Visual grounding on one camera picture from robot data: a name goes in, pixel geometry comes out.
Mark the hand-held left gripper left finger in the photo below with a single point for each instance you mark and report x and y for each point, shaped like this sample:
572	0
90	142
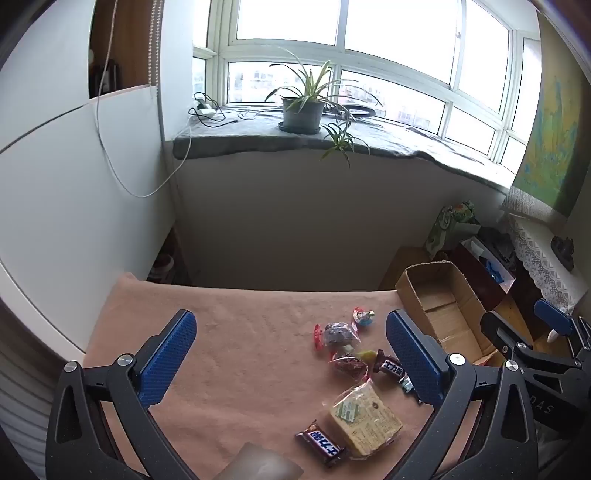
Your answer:
168	355

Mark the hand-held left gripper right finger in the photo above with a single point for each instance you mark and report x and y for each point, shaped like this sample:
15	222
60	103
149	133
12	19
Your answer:
411	355

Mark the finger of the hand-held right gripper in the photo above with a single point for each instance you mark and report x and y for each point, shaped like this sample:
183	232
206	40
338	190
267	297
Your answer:
501	331
551	318

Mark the small chocolate bar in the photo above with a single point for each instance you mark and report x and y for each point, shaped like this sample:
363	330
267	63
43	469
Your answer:
391	368

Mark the small green candy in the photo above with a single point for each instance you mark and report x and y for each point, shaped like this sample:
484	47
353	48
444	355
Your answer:
407	384

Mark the yellow jelly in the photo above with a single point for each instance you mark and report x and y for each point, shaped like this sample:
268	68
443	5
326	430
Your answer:
367	355

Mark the cardboard box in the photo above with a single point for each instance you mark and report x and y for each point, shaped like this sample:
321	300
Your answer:
443	314

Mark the round jelly cup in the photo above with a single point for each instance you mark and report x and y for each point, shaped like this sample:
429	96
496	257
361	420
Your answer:
364	317

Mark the dark snack packet red swirls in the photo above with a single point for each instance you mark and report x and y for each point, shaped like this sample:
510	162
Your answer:
349	365

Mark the dark snack packet red ends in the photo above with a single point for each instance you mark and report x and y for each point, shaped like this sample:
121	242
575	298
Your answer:
336	336

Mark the sandwich bread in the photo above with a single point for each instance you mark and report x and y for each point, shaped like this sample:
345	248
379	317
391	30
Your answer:
364	417

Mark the large chocolate bar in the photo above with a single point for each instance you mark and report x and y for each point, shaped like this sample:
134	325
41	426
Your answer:
322	443

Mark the dark red shoebox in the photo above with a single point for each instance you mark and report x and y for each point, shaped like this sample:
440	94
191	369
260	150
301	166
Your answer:
478	277

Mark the blue plastic piece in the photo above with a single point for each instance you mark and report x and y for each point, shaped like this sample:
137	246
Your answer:
495	271

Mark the white lace cloth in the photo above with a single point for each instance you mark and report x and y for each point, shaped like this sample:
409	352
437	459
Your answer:
540	258

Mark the dark figurine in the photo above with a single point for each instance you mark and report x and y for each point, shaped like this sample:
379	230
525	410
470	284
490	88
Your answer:
563	249

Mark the grey cloth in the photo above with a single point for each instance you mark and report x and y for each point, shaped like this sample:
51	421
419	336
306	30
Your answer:
501	247

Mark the translucent plastic piece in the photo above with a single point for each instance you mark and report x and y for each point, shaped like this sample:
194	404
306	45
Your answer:
261	464

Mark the grey stone windowsill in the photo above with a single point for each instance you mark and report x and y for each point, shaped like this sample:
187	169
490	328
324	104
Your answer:
258	138

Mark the white charger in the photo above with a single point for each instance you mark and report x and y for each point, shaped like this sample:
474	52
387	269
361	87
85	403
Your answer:
206	111

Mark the grey pot saucer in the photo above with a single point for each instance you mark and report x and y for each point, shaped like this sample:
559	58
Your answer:
300	130

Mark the grey plant pot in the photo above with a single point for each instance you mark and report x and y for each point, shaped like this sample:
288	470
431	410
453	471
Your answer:
302	115

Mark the spider plant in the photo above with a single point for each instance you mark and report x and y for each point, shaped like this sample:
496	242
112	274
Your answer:
318	87

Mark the white framed window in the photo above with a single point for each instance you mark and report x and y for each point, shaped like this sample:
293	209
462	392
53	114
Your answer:
392	27

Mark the green yellow wall poster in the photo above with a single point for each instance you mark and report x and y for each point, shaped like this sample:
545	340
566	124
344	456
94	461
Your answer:
549	152

